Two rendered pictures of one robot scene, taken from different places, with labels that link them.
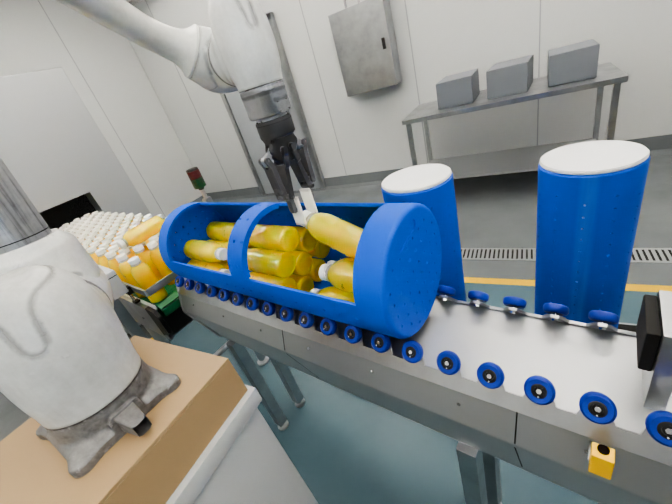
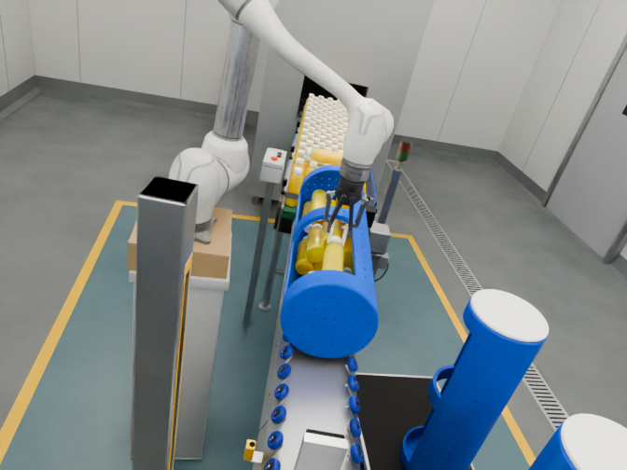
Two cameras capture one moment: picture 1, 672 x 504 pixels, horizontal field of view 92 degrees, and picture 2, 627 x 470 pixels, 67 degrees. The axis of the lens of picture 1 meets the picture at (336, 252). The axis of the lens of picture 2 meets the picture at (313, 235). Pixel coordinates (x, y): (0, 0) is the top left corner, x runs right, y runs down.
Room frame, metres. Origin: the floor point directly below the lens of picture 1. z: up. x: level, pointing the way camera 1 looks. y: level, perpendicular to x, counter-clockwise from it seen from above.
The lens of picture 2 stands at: (-0.31, -0.78, 1.98)
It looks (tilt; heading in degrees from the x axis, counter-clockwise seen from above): 30 degrees down; 41
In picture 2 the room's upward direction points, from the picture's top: 13 degrees clockwise
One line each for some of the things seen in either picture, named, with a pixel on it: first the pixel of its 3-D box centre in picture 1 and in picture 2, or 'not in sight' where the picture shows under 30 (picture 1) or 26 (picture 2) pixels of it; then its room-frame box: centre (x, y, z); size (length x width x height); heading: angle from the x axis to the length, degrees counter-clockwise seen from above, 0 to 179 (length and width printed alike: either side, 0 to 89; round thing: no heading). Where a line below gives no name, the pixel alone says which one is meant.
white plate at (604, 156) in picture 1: (590, 156); (616, 459); (0.94, -0.87, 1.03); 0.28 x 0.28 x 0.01
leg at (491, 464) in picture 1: (489, 458); not in sight; (0.55, -0.26, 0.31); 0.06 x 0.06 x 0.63; 46
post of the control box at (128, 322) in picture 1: (173, 379); (257, 255); (1.16, 0.89, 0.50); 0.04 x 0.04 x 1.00; 46
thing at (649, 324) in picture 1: (654, 349); (318, 458); (0.30, -0.42, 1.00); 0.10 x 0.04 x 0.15; 136
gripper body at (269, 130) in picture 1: (279, 139); (349, 190); (0.73, 0.04, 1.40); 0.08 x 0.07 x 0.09; 136
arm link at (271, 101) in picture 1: (267, 102); (355, 168); (0.73, 0.04, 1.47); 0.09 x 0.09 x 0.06
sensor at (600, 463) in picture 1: (602, 443); (260, 451); (0.24, -0.29, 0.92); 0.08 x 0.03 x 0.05; 136
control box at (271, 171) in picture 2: (98, 284); (273, 165); (1.16, 0.89, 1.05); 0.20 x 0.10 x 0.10; 46
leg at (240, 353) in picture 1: (260, 387); not in sight; (1.13, 0.54, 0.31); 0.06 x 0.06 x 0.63; 46
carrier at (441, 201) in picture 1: (430, 266); (465, 396); (1.25, -0.40, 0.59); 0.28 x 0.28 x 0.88
